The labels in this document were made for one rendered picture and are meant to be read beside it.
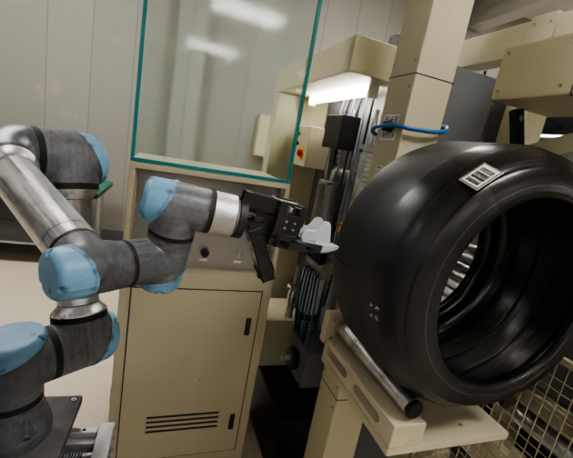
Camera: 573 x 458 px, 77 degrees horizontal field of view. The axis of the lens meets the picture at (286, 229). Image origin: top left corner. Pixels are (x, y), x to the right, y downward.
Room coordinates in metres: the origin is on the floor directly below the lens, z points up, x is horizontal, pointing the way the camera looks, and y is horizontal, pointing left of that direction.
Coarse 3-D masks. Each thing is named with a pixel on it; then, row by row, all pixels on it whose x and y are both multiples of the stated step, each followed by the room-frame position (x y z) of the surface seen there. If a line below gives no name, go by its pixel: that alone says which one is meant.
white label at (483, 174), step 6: (480, 168) 0.67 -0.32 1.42; (486, 168) 0.67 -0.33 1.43; (492, 168) 0.66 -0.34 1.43; (468, 174) 0.66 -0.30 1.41; (474, 174) 0.66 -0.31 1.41; (480, 174) 0.66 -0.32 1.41; (486, 174) 0.65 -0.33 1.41; (492, 174) 0.65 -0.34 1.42; (498, 174) 0.65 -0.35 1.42; (462, 180) 0.66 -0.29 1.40; (468, 180) 0.65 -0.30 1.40; (474, 180) 0.65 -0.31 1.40; (480, 180) 0.65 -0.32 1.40; (486, 180) 0.64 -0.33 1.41; (492, 180) 0.64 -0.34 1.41; (474, 186) 0.64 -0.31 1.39; (480, 186) 0.63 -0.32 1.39
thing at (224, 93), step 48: (144, 0) 1.16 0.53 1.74; (192, 0) 1.21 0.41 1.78; (240, 0) 1.26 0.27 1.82; (288, 0) 1.31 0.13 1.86; (144, 48) 1.17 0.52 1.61; (192, 48) 1.21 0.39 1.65; (240, 48) 1.27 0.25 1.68; (288, 48) 1.32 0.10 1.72; (144, 96) 1.17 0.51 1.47; (192, 96) 1.22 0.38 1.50; (240, 96) 1.27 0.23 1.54; (288, 96) 1.33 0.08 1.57; (144, 144) 1.17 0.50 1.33; (192, 144) 1.23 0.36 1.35; (240, 144) 1.28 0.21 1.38; (288, 144) 1.34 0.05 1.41
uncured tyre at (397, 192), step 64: (384, 192) 0.77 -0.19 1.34; (448, 192) 0.66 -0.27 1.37; (512, 192) 0.66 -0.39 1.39; (384, 256) 0.66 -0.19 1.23; (448, 256) 0.62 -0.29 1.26; (512, 256) 1.03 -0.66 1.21; (384, 320) 0.64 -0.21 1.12; (448, 320) 1.01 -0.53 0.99; (512, 320) 0.94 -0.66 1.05; (448, 384) 0.66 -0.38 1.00; (512, 384) 0.72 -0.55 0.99
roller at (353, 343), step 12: (348, 336) 0.94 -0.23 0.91; (360, 348) 0.88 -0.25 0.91; (360, 360) 0.87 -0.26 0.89; (372, 360) 0.83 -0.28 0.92; (372, 372) 0.81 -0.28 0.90; (384, 372) 0.79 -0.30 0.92; (384, 384) 0.76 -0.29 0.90; (396, 384) 0.74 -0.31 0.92; (396, 396) 0.72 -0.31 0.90; (408, 396) 0.70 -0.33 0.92; (408, 408) 0.68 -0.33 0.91; (420, 408) 0.69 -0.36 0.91
